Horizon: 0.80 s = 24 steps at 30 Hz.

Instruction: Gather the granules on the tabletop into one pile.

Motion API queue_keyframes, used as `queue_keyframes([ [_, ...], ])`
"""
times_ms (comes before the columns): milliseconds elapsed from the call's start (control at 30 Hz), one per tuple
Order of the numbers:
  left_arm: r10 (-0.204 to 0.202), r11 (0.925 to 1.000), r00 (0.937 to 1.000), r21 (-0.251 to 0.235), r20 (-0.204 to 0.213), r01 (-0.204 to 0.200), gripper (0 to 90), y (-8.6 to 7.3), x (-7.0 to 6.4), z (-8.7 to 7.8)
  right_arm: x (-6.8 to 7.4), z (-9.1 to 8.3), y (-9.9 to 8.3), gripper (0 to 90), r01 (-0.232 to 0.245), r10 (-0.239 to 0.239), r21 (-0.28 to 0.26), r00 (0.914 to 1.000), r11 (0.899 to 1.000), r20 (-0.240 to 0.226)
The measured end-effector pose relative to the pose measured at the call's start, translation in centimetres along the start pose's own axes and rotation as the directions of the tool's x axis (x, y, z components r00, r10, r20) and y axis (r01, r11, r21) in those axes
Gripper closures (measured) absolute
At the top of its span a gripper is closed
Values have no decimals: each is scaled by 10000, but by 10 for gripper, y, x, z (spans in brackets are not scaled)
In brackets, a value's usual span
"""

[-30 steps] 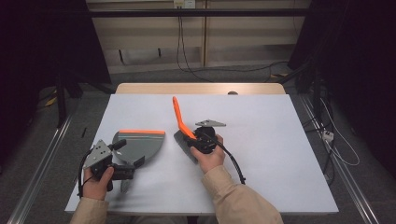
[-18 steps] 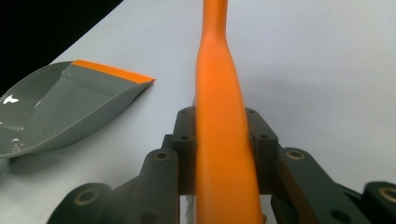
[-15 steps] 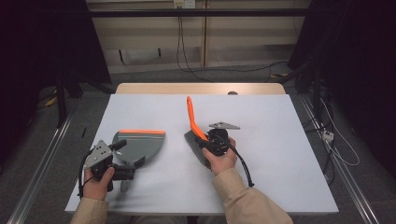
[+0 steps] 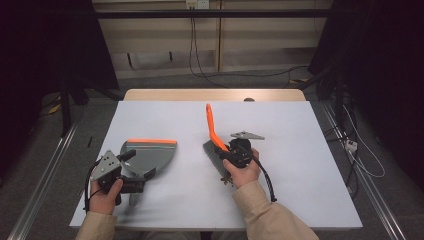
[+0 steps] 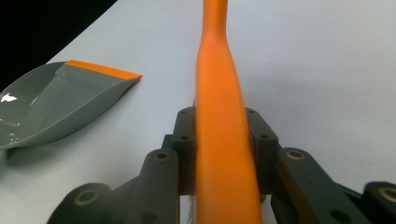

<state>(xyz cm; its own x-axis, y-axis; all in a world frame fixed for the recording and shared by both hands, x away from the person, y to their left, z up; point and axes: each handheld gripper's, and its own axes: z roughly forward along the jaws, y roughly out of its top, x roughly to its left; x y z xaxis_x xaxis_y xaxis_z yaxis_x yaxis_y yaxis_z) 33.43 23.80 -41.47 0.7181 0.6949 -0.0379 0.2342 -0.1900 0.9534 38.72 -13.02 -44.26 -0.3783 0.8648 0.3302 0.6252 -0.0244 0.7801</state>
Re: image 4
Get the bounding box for metal floor rail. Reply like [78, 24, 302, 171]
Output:
[319, 101, 408, 240]
[6, 123, 79, 240]

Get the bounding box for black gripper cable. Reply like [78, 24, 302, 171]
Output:
[83, 159, 103, 214]
[249, 154, 278, 203]

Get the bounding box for black floor cables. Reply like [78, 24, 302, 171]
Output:
[328, 106, 361, 199]

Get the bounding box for person's right hand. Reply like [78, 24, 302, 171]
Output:
[222, 148, 262, 190]

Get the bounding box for white power strip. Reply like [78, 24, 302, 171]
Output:
[344, 139, 359, 154]

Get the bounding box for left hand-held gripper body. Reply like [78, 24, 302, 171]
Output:
[89, 149, 147, 206]

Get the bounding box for black curtain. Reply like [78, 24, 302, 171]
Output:
[306, 0, 424, 191]
[0, 0, 120, 168]

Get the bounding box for black metal stand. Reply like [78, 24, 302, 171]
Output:
[58, 74, 124, 138]
[299, 63, 348, 128]

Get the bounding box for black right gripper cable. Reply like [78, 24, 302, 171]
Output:
[249, 154, 278, 203]

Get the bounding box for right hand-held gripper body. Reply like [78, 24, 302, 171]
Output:
[227, 130, 266, 169]

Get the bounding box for grey brush with orange handle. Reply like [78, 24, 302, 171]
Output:
[202, 103, 236, 186]

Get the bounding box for wooden table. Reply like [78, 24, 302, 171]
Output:
[123, 88, 307, 103]

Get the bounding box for grey dustpan with orange lip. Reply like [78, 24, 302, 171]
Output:
[119, 138, 178, 208]

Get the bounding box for black hanging cable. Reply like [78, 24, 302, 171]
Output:
[193, 16, 309, 79]
[188, 16, 229, 89]

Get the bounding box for white cable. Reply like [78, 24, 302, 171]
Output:
[343, 104, 387, 179]

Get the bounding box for white wall socket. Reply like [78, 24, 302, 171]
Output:
[185, 0, 210, 10]

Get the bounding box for person's left hand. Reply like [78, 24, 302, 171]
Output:
[88, 178, 124, 216]

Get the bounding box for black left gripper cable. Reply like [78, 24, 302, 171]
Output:
[83, 159, 103, 214]

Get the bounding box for black horizontal bar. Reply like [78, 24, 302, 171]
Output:
[94, 9, 334, 19]

